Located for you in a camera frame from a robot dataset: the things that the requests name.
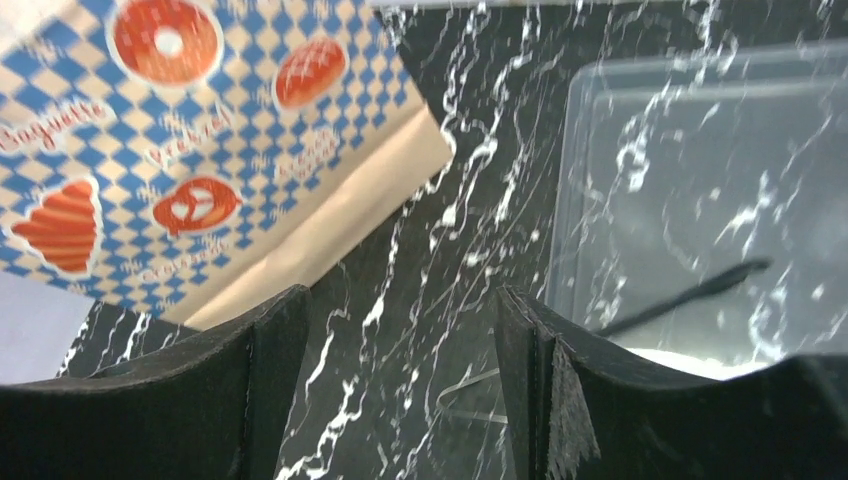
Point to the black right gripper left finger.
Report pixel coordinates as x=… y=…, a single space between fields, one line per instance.
x=213 y=406

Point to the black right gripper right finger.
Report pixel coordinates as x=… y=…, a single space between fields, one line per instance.
x=581 y=407

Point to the clear plastic tray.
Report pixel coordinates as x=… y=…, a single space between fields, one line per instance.
x=677 y=169

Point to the checkered paper bread bag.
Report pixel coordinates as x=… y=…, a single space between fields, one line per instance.
x=190 y=158

